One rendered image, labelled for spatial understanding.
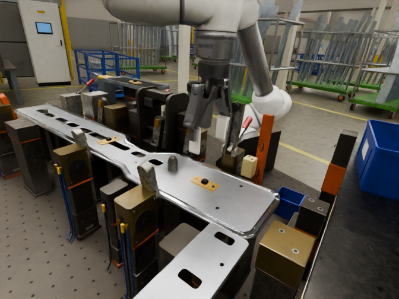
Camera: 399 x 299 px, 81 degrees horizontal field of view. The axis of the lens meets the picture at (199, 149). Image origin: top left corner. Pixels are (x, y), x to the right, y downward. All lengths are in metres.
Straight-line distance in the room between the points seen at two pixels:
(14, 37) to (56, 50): 1.17
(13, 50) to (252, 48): 7.72
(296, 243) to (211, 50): 0.42
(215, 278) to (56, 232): 0.73
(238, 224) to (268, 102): 0.88
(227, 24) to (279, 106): 0.89
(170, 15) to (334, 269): 0.57
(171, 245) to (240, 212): 0.19
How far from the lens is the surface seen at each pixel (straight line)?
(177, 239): 0.56
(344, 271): 0.53
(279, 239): 0.48
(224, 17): 0.54
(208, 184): 0.70
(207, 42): 0.55
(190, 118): 0.54
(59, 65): 7.77
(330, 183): 0.71
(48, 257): 1.00
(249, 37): 1.18
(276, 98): 1.36
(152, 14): 0.55
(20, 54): 8.48
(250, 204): 0.65
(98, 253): 0.95
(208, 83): 0.56
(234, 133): 0.76
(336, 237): 0.59
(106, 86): 1.50
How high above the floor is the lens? 1.38
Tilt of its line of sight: 25 degrees down
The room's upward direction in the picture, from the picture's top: 3 degrees clockwise
